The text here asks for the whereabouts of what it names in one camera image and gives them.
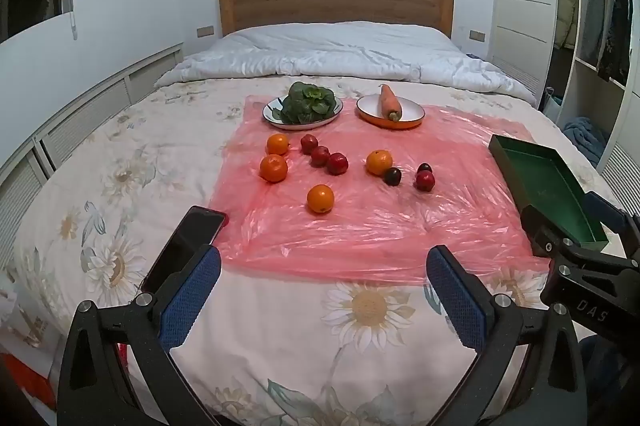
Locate white plate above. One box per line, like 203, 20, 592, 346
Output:
263, 94, 344, 129

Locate carrot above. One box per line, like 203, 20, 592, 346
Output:
378, 84, 402, 123

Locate white duvet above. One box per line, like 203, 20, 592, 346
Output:
154, 22, 536, 107

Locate dark hanging clothes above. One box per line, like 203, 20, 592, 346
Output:
580, 0, 633, 81

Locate green tray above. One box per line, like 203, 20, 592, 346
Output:
488, 134, 610, 253

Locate pale hanging jacket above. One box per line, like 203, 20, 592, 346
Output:
555, 0, 578, 51

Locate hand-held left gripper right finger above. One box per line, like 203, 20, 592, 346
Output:
426, 245, 588, 426

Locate orange box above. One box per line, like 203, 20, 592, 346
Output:
0, 351, 58, 412

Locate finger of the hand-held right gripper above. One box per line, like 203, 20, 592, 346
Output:
520, 205, 576, 259
582, 192, 640, 259

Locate orange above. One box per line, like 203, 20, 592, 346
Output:
366, 150, 394, 177
307, 185, 335, 213
266, 134, 291, 156
259, 155, 289, 183

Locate white bag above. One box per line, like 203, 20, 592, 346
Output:
542, 86, 563, 121

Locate orange rimmed plate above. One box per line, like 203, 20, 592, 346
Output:
356, 94, 426, 129

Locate black smartphone red case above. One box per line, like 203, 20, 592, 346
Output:
139, 206, 228, 294

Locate green leafy vegetable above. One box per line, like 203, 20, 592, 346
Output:
279, 82, 335, 125

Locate pink plastic sheet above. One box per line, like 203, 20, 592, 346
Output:
207, 98, 551, 281

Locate blue blanket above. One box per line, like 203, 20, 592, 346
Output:
562, 117, 608, 164

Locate wooden headboard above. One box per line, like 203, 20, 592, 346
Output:
218, 0, 455, 40

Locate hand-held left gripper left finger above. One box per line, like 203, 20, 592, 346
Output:
56, 245, 222, 426

